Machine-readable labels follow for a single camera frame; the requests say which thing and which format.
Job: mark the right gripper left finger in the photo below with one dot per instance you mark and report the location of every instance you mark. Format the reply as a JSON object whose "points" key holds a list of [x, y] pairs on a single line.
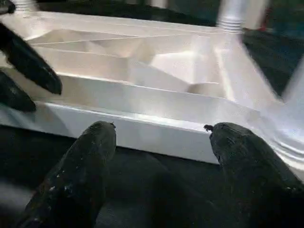
{"points": [[76, 185]]}

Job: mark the white plastic table top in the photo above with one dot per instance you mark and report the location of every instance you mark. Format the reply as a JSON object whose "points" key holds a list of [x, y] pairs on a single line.
{"points": [[142, 95]]}

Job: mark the black work mat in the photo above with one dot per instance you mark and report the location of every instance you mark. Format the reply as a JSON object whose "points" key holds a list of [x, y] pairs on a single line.
{"points": [[152, 190]]}

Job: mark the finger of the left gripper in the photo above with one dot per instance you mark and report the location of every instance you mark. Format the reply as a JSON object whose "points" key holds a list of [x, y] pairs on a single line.
{"points": [[14, 95], [33, 61]]}

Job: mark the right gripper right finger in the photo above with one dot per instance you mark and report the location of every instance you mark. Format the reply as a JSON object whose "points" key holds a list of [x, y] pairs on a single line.
{"points": [[256, 180]]}

